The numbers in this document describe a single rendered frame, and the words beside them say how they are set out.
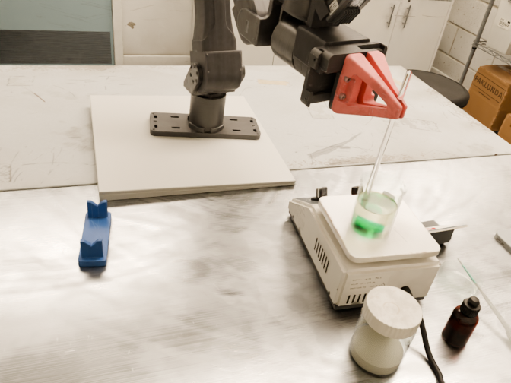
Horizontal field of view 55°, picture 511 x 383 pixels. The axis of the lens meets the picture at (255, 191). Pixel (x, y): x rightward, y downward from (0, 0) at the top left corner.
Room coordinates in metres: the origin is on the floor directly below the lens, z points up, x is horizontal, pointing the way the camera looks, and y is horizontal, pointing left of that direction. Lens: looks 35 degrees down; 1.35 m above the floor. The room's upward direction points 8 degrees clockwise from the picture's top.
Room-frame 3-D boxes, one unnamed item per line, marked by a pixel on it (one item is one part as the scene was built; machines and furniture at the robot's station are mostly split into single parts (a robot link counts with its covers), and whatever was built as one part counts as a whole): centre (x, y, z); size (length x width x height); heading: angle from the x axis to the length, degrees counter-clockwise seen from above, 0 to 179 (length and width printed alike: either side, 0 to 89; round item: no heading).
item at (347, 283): (0.51, -0.15, 0.94); 0.22 x 0.13 x 0.08; 18
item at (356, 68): (0.50, -0.12, 1.15); 0.09 x 0.07 x 0.07; 37
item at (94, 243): (0.48, 0.20, 0.92); 0.10 x 0.03 x 0.04; 15
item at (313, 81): (0.56, -0.06, 1.15); 0.10 x 0.07 x 0.07; 127
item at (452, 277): (0.49, -0.29, 0.91); 0.06 x 0.06 x 0.02
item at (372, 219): (0.46, -0.14, 1.02); 0.06 x 0.05 x 0.08; 167
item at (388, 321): (0.36, -0.16, 0.94); 0.06 x 0.06 x 0.08
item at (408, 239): (0.49, -0.16, 0.98); 0.12 x 0.12 x 0.01; 18
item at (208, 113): (0.80, 0.11, 0.96); 0.20 x 0.07 x 0.08; 105
